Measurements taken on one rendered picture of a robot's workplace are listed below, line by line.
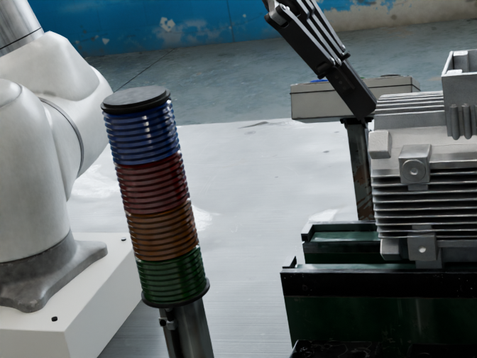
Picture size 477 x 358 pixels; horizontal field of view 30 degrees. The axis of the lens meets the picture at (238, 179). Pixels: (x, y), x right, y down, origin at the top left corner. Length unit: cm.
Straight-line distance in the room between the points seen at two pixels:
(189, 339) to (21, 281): 44
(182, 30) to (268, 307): 593
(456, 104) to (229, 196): 77
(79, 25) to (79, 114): 613
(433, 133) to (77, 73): 60
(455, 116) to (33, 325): 58
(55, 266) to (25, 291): 6
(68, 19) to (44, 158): 630
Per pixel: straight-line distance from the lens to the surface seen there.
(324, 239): 114
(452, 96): 95
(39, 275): 123
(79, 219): 170
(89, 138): 133
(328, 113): 123
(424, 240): 97
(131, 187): 76
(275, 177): 171
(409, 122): 98
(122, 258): 129
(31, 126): 119
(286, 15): 102
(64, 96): 133
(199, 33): 706
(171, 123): 76
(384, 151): 95
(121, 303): 128
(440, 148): 96
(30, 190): 119
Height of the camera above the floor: 140
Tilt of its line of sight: 20 degrees down
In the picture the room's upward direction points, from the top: 10 degrees counter-clockwise
